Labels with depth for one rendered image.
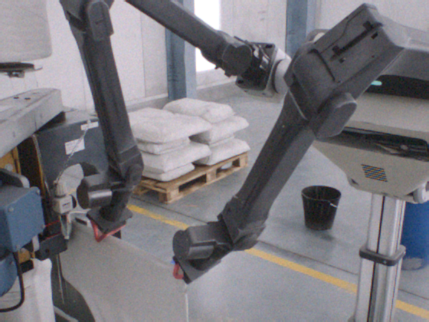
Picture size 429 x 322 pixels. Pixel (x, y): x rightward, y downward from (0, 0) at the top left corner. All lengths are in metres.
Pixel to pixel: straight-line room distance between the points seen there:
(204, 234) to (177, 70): 6.41
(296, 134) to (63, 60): 5.58
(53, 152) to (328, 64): 0.82
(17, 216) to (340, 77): 0.62
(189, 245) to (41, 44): 0.46
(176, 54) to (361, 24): 6.66
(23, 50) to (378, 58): 0.64
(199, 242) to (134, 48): 6.02
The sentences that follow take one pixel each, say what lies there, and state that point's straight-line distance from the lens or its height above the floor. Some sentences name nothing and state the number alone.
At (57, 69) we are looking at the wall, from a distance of 6.15.
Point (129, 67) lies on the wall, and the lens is 6.81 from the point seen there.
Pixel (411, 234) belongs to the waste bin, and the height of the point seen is 0.26.
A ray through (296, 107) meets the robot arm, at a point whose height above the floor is 1.50.
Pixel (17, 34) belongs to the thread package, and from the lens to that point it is 0.99.
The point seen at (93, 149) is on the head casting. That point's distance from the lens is 1.37.
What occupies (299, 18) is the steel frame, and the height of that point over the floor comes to 1.17.
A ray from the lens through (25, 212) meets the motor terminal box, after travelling 0.98.
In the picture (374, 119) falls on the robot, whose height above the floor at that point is 1.39.
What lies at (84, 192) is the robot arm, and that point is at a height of 1.24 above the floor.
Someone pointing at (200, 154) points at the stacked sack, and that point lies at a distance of 4.32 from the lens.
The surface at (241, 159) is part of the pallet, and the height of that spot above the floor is 0.09.
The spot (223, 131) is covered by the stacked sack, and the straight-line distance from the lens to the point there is 4.54.
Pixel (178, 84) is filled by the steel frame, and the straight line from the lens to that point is 7.32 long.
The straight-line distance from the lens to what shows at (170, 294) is 1.18.
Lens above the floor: 1.65
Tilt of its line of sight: 21 degrees down
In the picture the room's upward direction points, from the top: straight up
